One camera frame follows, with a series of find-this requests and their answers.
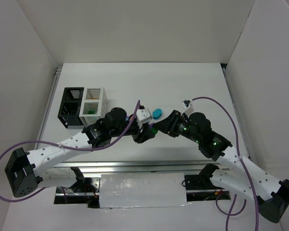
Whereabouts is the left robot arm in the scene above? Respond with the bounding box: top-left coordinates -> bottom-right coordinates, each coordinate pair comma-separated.
5,107 -> 158,198

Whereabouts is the black slotted container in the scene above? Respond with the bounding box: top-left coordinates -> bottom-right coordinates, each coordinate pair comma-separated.
57,87 -> 84,128

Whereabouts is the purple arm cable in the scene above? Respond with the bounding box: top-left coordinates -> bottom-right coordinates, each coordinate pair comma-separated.
190,96 -> 260,231
0,100 -> 142,202

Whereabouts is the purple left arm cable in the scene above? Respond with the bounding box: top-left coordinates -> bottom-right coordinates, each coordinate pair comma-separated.
0,100 -> 142,202

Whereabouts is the teal oval lego brick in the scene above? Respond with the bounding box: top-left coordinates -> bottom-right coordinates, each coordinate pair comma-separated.
152,108 -> 162,120

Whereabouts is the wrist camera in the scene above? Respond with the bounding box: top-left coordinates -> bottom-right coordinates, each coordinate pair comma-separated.
136,108 -> 152,128
181,100 -> 194,118

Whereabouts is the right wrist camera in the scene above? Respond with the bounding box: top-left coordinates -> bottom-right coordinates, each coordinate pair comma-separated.
181,100 -> 194,118

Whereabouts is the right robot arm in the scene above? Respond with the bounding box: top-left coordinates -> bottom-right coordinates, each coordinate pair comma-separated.
153,110 -> 289,223

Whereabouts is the white slotted container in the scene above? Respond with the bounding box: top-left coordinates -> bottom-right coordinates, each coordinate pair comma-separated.
79,88 -> 107,127

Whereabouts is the green rounded lego brick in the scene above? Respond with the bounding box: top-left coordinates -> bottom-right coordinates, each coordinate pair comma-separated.
152,128 -> 158,134

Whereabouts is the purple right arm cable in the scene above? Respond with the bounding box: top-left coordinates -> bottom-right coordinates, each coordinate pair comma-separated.
190,96 -> 260,231

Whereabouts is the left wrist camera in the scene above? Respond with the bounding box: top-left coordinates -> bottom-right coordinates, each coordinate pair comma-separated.
136,108 -> 152,128

